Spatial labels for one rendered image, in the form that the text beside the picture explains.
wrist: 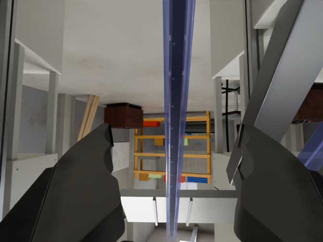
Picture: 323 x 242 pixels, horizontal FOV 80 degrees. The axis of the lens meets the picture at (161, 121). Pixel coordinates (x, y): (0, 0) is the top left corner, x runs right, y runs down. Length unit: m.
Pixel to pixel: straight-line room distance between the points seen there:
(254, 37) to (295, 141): 9.72
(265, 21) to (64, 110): 4.38
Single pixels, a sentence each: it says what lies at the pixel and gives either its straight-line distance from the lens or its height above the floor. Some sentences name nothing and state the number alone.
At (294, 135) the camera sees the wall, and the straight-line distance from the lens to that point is 10.30.
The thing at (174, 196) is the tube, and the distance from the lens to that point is 0.21.
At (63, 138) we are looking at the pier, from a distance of 4.47.
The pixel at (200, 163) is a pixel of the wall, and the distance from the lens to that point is 10.71.
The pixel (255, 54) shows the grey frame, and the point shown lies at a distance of 0.66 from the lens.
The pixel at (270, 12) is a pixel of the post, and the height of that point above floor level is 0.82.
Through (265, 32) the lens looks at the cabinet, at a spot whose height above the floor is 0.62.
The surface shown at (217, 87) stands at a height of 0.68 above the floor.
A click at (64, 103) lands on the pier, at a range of 4.53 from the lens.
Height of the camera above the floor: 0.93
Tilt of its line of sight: 5 degrees down
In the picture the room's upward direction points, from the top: 180 degrees counter-clockwise
